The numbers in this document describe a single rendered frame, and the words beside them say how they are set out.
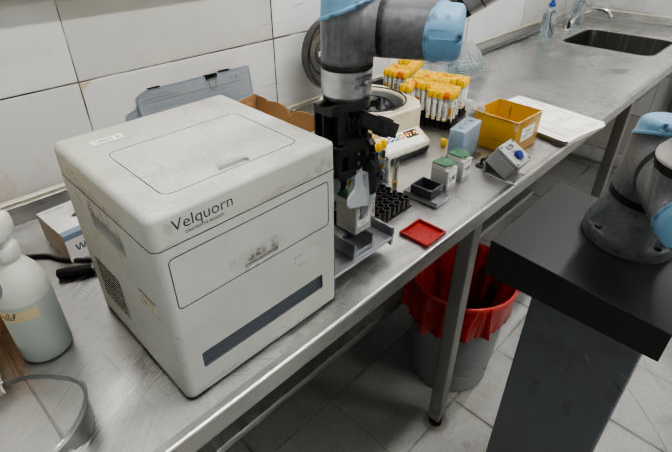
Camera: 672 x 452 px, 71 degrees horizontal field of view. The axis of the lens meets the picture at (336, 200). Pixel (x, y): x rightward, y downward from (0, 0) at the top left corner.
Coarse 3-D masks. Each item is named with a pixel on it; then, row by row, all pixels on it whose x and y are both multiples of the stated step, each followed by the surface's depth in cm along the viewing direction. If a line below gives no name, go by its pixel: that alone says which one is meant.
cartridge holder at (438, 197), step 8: (416, 184) 109; (424, 184) 111; (432, 184) 109; (440, 184) 108; (408, 192) 109; (416, 192) 107; (424, 192) 106; (432, 192) 105; (440, 192) 108; (424, 200) 106; (432, 200) 106; (440, 200) 106
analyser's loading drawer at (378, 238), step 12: (372, 216) 92; (372, 228) 92; (384, 228) 90; (336, 240) 86; (348, 240) 89; (360, 240) 88; (372, 240) 86; (384, 240) 89; (336, 252) 86; (348, 252) 85; (360, 252) 85; (372, 252) 87; (336, 264) 83; (348, 264) 83; (336, 276) 81
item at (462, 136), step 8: (464, 120) 122; (472, 120) 122; (480, 120) 122; (456, 128) 118; (464, 128) 118; (472, 128) 119; (456, 136) 118; (464, 136) 116; (472, 136) 121; (448, 144) 120; (456, 144) 119; (464, 144) 118; (472, 144) 123; (472, 152) 125; (472, 160) 123
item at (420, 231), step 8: (416, 224) 100; (424, 224) 100; (432, 224) 99; (400, 232) 97; (408, 232) 98; (416, 232) 98; (424, 232) 98; (432, 232) 98; (440, 232) 98; (416, 240) 94; (424, 240) 95; (432, 240) 94
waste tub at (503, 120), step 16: (480, 112) 128; (496, 112) 138; (512, 112) 135; (528, 112) 131; (480, 128) 130; (496, 128) 126; (512, 128) 123; (528, 128) 126; (480, 144) 132; (496, 144) 128; (528, 144) 131
